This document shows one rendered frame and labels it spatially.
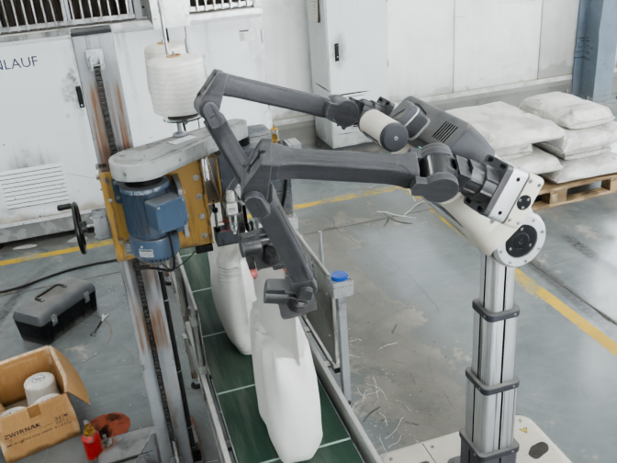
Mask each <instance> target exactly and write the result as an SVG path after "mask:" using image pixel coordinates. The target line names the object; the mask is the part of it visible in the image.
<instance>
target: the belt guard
mask: <svg viewBox="0 0 617 463"><path fill-rule="evenodd" d="M227 121H228V123H229V125H230V128H231V129H232V131H233V133H234V135H235V137H236V138H237V140H238V141H240V140H242V139H244V138H246V137H248V128H247V121H246V120H245V119H228V120H227ZM188 135H191V136H195V137H196V138H194V139H191V140H188V141H183V142H180V143H177V144H175V145H172V144H170V143H167V142H169V141H174V140H177V139H180V138H173V136H172V137H168V138H165V139H161V140H158V141H153V142H150V143H146V144H143V145H140V146H137V147H134V148H130V149H127V150H124V151H121V152H117V153H115V154H114V155H112V156H111V157H110V158H109V160H108V162H109V167H110V172H111V176H112V178H113V179H115V180H117V181H120V182H141V181H147V180H152V179H155V178H158V177H161V176H163V175H166V174H169V173H171V172H172V171H174V170H176V169H178V168H181V167H183V166H185V165H187V164H190V163H192V162H194V161H196V160H198V159H200V158H202V157H205V156H207V155H209V154H211V153H213V152H216V151H218V150H219V148H218V146H217V144H216V143H215V142H214V140H213V139H212V137H211V135H210V133H209V132H208V130H207V128H206V127H203V128H199V129H196V130H190V131H188Z"/></svg>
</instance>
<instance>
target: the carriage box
mask: <svg viewBox="0 0 617 463"><path fill-rule="evenodd" d="M95 169H96V170H97V169H98V175H95V178H96V180H99V181H100V183H101V187H102V192H103V196H104V201H105V205H106V209H107V216H108V221H109V226H110V230H111V234H112V239H113V243H114V247H115V251H116V256H117V260H118V262H122V261H124V260H129V259H133V258H136V257H135V256H134V255H133V254H129V255H126V251H125V246H124V243H128V242H129V232H128V229H127V224H126V220H125V215H124V210H123V206H122V203H120V204H118V203H116V200H115V195H114V190H113V187H112V182H111V179H112V176H111V172H110V171H109V172H104V173H102V172H101V170H99V168H98V164H96V165H95ZM174 174H178V175H179V179H180V181H181V183H182V185H183V189H184V190H185V205H186V211H187V214H188V215H189V218H188V223H187V225H188V230H189V237H185V235H184V232H183V231H179V232H178V233H179V240H180V249H185V248H189V247H194V246H199V245H203V244H208V243H214V240H213V233H212V227H211V220H210V215H209V208H208V196H207V190H206V183H205V177H204V171H203V164H202V160H201V158H200V159H198V160H196V161H194V162H192V163H190V164H187V165H185V166H183V167H181V168H178V169H176V170H174V171H172V172H171V173H169V174H166V176H167V177H168V178H169V181H170V182H173V179H172V175H174ZM180 249H179V250H180Z"/></svg>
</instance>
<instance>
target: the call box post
mask: <svg viewBox="0 0 617 463"><path fill-rule="evenodd" d="M336 310H337V324H338V339H339V354H340V368H341V383H342V394H343V396H344V397H345V399H346V400H347V401H348V403H349V405H350V406H351V408H352V397H351V381H350V365H349V348H348V332H347V316H346V299H345V297H343V298H339V299H336Z"/></svg>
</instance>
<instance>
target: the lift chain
mask: <svg viewBox="0 0 617 463"><path fill-rule="evenodd" d="M94 70H95V71H99V73H97V72H95V78H96V82H97V87H99V86H103V88H98V92H99V96H100V101H101V107H102V110H103V114H104V119H105V117H108V119H105V123H106V128H107V127H111V129H108V128H107V137H108V141H109V146H110V151H111V152H112V153H111V155H114V154H115V153H117V148H116V144H115V139H114V133H113V129H112V124H111V121H110V120H111V119H110V115H109V112H108V107H107V99H106V94H105V88H104V84H103V79H102V75H101V72H100V68H99V66H98V67H95V68H94ZM97 76H101V78H97ZM99 81H101V82H102V83H98V82H99ZM103 91H104V93H102V94H100V92H103ZM101 96H104V97H105V98H101ZM102 102H106V103H105V104H103V103H102ZM103 107H107V108H103ZM105 112H107V113H106V114H105ZM107 122H109V123H107ZM110 131H111V132H112V133H109V132H110ZM109 137H113V138H110V139H109ZM111 141H113V143H110V142H111ZM111 146H115V148H111ZM113 151H116V152H113ZM137 261H138V263H135V262H137ZM133 262H134V266H135V267H136V265H138V266H140V263H139V260H138V259H137V258H135V259H134V258H133ZM135 271H136V276H137V281H138V286H139V290H140V297H141V302H142V307H143V312H144V317H145V321H146V325H147V329H148V335H149V339H150V343H151V352H152V357H153V361H154V365H155V370H156V375H157V379H158V383H159V389H160V393H161V397H162V402H163V409H164V415H165V419H166V424H167V428H168V433H169V437H170V441H171V447H172V450H173V454H174V447H173V445H172V443H173V442H172V441H174V432H173V427H172V423H171V418H170V413H169V409H168V403H167V399H166V395H165V389H164V385H163V376H162V372H161V368H160V362H159V358H158V354H157V348H156V343H155V340H154V335H153V329H152V325H151V317H150V313H149V307H148V302H147V299H146V295H145V290H144V286H143V281H142V275H141V271H140V270H139V271H137V270H135ZM138 274H140V275H138ZM138 277H141V278H140V279H138ZM139 282H142V283H139ZM140 286H142V287H140ZM142 289H143V290H142ZM143 293H144V294H143ZM141 294H143V295H141ZM143 298H145V299H143ZM143 301H146V302H143ZM144 305H147V306H144ZM146 309H147V310H146ZM147 312H148V313H147ZM145 313H147V314H145ZM146 317H149V318H146ZM147 321H149V322H147ZM148 324H150V325H148ZM149 328H151V329H149ZM149 332H151V333H149ZM150 335H152V336H150ZM151 339H153V340H151ZM152 343H154V344H152ZM153 346H155V347H153ZM153 350H156V351H153ZM154 354H156V355H154ZM155 357H156V358H155ZM157 360H158V361H157ZM155 361H156V362H155ZM157 364H159V365H157ZM157 367H158V368H157ZM157 371H160V372H157ZM158 375H160V376H158ZM160 385H162V386H160ZM161 389H162V390H161ZM162 395H164V396H162ZM163 399H164V400H163ZM164 405H167V406H164ZM166 415H167V416H166ZM168 418H169V419H168ZM167 422H169V423H167ZM169 424H170V425H169ZM169 428H170V429H169ZM171 431H172V432H171ZM174 442H175V441H174Z"/></svg>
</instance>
